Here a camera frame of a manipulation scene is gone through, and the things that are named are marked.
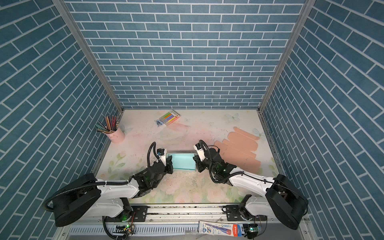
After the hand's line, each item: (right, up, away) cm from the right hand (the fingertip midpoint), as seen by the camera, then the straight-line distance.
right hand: (192, 156), depth 83 cm
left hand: (-11, -2, +2) cm, 11 cm away
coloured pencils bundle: (-55, +17, +13) cm, 59 cm away
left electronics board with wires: (-31, -33, -11) cm, 47 cm away
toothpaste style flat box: (+14, -31, -14) cm, 36 cm away
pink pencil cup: (-50, +9, +13) cm, 53 cm away
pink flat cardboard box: (+30, 0, +16) cm, 34 cm away
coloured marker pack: (-19, +23, +32) cm, 44 cm away
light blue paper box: (-5, -4, +6) cm, 9 cm away
